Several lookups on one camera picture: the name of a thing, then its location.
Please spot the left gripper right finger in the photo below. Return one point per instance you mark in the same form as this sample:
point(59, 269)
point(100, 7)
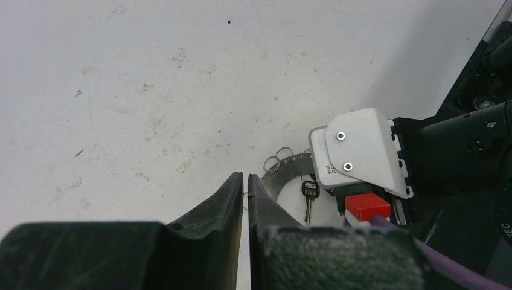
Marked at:
point(284, 254)

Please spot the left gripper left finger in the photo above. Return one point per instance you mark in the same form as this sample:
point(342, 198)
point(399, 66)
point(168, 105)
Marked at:
point(199, 250)

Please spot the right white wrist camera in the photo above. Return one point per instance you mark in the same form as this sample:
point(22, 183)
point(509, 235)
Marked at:
point(359, 147)

